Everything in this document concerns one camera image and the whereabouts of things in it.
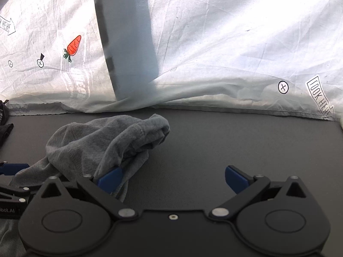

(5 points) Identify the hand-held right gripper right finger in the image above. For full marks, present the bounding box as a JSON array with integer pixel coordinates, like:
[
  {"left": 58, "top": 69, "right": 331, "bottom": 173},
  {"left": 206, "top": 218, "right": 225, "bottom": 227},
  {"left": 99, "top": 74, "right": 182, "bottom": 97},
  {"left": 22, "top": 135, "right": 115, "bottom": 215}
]
[{"left": 210, "top": 165, "right": 309, "bottom": 219}]

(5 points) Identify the dark grey garment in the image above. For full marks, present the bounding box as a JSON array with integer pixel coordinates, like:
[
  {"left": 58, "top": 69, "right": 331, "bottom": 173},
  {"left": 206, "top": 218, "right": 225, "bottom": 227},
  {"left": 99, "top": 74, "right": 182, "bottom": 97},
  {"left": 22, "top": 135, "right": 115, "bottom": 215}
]
[{"left": 0, "top": 115, "right": 171, "bottom": 257}]

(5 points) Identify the white printed curtain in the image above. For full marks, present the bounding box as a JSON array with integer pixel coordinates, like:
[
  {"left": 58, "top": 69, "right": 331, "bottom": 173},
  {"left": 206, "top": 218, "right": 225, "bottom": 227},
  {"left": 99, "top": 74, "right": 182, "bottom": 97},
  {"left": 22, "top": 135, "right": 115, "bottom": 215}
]
[{"left": 0, "top": 0, "right": 343, "bottom": 122}]

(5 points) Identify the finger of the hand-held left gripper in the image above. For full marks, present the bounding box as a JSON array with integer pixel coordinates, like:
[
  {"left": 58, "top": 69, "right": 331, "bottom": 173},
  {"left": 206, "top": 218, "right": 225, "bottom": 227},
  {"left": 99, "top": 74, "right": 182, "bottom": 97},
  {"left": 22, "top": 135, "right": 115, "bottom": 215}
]
[
  {"left": 0, "top": 161, "right": 30, "bottom": 177},
  {"left": 0, "top": 183, "right": 41, "bottom": 203}
]

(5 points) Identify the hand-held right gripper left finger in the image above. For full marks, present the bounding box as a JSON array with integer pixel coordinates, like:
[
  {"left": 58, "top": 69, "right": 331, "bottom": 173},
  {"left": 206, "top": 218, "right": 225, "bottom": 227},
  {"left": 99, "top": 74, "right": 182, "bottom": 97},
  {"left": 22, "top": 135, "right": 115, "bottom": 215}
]
[{"left": 35, "top": 165, "right": 139, "bottom": 219}]

